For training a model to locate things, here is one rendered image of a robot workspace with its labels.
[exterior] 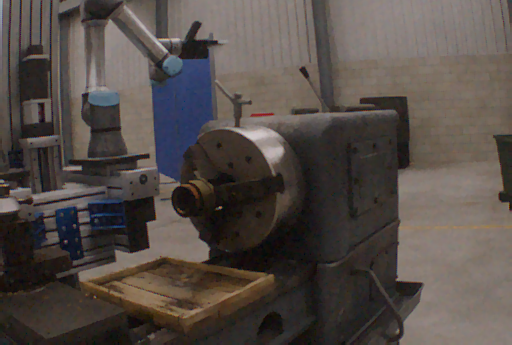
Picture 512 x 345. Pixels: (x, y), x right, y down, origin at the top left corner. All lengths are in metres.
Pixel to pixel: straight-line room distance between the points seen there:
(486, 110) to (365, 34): 3.43
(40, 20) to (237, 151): 0.95
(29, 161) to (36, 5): 0.57
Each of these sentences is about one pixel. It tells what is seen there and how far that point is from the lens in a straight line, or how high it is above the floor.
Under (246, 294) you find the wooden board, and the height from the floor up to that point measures 0.89.
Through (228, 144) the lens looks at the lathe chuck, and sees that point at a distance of 1.20.
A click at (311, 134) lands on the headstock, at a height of 1.20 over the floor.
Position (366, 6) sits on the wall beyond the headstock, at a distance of 11.68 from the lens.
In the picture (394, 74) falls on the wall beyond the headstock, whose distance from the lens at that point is 11.26.
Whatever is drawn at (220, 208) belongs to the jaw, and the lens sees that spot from 1.21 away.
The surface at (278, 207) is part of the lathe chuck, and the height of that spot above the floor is 1.05.
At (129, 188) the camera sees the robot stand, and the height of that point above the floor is 1.07.
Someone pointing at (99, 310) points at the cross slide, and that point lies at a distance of 0.80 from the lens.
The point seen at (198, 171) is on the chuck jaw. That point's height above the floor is 1.14.
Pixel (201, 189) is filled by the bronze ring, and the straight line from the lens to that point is 1.12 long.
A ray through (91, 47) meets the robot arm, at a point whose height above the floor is 1.57.
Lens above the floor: 1.26
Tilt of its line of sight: 4 degrees down
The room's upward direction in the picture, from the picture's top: 4 degrees counter-clockwise
